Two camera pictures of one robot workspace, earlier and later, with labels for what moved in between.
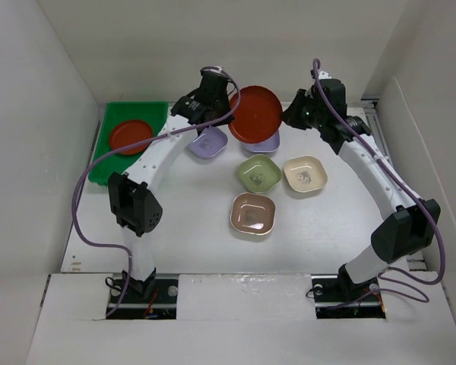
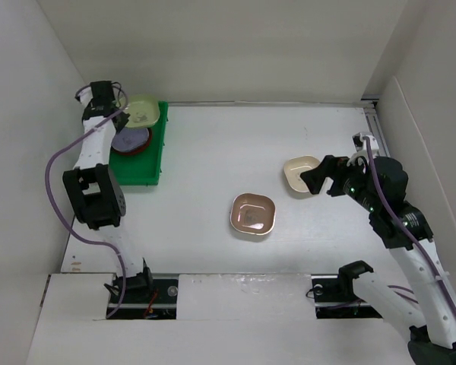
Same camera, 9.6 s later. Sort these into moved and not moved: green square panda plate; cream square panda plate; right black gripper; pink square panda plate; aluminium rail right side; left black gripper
Moved: green square panda plate; left black gripper; right black gripper
Not moved: pink square panda plate; aluminium rail right side; cream square panda plate
